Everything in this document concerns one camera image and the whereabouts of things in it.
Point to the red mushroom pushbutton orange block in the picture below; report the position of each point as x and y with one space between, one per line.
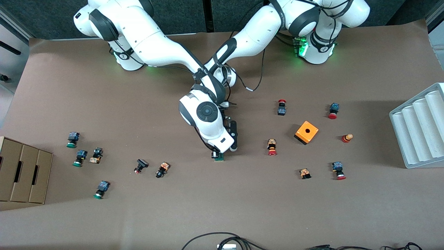
271 146

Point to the white ribbed plastic tray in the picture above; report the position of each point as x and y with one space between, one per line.
419 128

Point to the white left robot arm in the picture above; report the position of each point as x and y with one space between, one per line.
256 31

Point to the orange button enclosure box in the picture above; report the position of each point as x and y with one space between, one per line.
306 132

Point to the red mushroom pushbutton blue block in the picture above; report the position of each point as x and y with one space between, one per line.
334 108
337 167

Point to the green mushroom pushbutton blue block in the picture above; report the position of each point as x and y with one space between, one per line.
103 186
81 155
73 136

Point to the red emergency button black block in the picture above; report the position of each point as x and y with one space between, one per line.
281 110

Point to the brown cardboard box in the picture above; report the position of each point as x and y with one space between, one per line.
24 170

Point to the orange contact block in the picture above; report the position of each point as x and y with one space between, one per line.
305 173

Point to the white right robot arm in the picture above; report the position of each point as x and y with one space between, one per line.
149 45

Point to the brown paper table cover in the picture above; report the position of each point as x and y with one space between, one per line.
208 208

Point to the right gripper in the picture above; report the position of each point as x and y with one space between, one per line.
216 153

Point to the red yellow mushroom button head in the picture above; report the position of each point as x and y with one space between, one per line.
346 138

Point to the black flat-head switch red terminals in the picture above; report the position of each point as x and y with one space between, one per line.
141 164

